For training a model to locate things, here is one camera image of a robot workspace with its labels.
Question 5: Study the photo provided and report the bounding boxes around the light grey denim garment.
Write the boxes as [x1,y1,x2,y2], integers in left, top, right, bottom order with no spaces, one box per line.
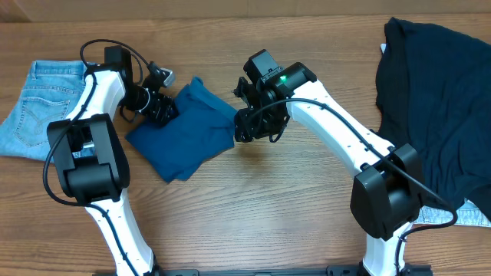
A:
[414,199,490,228]

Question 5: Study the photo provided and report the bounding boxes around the folded light blue jeans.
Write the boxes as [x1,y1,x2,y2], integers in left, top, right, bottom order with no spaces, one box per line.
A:
[1,60,86,161]

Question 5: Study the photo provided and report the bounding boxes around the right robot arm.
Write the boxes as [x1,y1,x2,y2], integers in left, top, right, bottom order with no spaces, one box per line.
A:
[233,50,433,275]

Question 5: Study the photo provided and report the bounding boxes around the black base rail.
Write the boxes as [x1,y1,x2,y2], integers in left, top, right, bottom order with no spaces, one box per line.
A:
[91,264,434,276]

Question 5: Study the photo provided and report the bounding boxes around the dark navy shirt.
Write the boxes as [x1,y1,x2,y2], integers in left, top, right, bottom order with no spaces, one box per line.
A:
[376,18,490,220]

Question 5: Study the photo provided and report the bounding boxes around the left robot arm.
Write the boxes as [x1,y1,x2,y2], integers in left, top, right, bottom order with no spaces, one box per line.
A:
[43,40,179,275]

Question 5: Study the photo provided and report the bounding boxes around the blue polo shirt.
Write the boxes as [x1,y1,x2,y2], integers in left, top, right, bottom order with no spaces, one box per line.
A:
[126,77,237,182]

